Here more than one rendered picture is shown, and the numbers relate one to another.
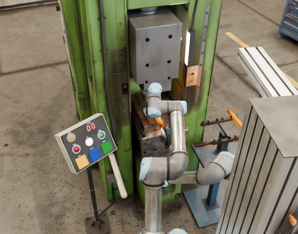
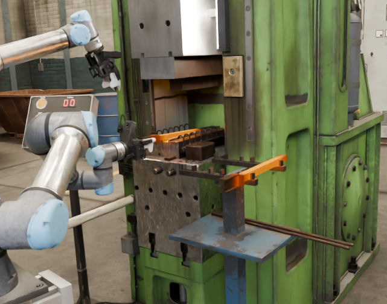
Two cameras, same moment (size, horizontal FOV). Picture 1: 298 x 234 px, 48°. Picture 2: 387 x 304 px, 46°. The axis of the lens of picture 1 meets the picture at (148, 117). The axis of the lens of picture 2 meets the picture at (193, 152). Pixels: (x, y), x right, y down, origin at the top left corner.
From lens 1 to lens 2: 2.37 m
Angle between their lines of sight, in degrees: 55
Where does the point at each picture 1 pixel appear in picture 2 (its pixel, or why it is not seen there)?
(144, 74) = (139, 41)
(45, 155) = not seen: hidden behind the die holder
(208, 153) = (212, 225)
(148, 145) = (140, 173)
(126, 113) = (149, 128)
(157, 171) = not seen: outside the picture
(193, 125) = (250, 194)
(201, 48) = (245, 25)
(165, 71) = (164, 40)
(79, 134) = (52, 105)
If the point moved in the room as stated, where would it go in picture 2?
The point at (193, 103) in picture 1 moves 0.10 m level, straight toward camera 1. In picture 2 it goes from (244, 140) to (224, 142)
